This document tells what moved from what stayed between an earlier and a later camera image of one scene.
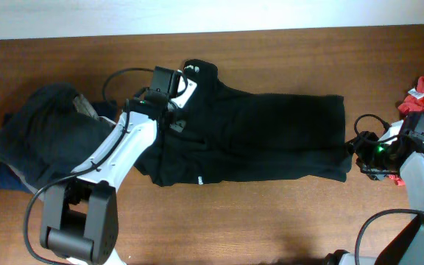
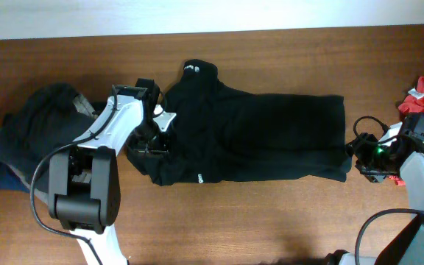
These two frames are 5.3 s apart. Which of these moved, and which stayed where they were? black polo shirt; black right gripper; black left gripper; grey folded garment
Moved: black left gripper
Stayed: black polo shirt; black right gripper; grey folded garment
